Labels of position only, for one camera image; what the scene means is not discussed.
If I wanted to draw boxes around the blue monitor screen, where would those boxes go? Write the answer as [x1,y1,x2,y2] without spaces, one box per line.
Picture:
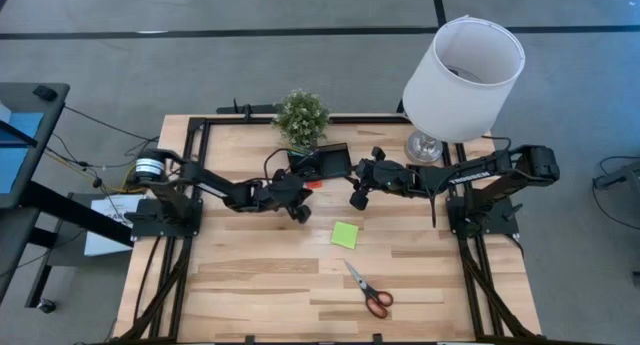
[0,102,46,196]

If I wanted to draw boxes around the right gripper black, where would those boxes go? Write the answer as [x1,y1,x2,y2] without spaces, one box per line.
[349,145,418,213]

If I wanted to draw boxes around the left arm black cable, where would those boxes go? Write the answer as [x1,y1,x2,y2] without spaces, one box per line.
[262,146,302,182]

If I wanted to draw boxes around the small potted green plant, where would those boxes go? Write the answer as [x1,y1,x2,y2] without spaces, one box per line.
[271,87,332,150]

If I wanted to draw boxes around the black computer mouse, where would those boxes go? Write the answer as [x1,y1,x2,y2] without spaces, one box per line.
[32,84,59,103]

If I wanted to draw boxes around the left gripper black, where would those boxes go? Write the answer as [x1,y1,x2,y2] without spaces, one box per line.
[256,167,323,225]

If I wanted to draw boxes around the black mesh desk organizer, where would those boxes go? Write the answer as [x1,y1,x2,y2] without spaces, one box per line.
[286,142,353,183]

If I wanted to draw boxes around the dark grey desk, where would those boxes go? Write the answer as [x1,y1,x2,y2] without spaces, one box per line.
[0,82,134,309]

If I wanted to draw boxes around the red and black scissors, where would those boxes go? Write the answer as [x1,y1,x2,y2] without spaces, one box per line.
[342,258,395,320]

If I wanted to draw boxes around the silver lamp with white shade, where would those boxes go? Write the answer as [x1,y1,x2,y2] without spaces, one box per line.
[401,14,527,166]

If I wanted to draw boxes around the white paper sheet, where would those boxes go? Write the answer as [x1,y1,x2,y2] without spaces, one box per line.
[83,193,147,258]

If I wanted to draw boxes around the black aluminium table frame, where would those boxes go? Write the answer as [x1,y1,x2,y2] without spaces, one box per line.
[113,102,544,345]

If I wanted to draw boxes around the green sticky note pad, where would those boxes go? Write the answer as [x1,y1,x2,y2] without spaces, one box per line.
[329,220,361,251]

